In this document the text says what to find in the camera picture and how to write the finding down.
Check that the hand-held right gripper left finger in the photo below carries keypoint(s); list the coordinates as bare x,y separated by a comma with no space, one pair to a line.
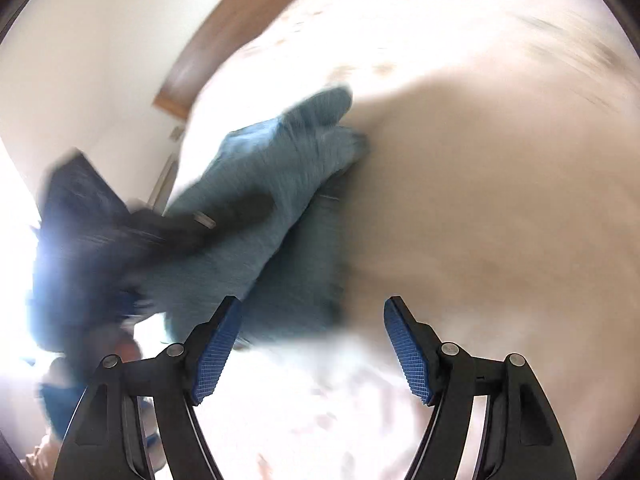
217,355

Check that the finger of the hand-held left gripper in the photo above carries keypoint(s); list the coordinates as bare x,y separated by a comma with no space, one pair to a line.
230,215

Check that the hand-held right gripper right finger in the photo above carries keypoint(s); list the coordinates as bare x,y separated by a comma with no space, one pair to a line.
407,355

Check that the blue denim jacket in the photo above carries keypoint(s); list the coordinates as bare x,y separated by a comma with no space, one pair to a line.
260,170

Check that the person's left forearm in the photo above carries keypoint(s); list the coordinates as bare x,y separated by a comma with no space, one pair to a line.
42,457

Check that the person's left hand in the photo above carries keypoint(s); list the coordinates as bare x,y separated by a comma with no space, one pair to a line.
60,402

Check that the wooden headboard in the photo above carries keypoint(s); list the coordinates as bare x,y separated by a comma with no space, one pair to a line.
210,45

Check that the floral pink bed sheet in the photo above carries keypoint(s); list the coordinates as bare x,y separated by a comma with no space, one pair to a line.
475,185

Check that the white wall socket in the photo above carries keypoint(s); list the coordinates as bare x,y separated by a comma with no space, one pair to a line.
177,133

